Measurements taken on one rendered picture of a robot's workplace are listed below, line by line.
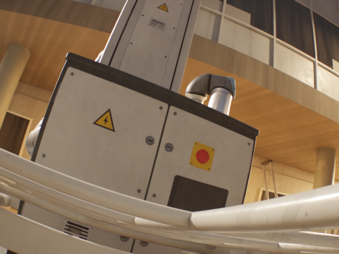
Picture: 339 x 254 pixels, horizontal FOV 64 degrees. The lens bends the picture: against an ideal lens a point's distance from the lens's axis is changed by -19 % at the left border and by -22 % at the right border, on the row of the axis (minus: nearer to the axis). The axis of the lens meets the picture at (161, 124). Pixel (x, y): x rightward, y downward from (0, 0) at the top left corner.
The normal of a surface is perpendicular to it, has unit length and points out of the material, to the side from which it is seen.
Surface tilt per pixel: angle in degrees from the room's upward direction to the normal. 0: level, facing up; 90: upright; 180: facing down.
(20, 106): 90
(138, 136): 90
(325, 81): 90
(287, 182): 90
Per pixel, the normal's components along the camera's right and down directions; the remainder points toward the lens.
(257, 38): 0.22, -0.29
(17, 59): 0.68, -0.09
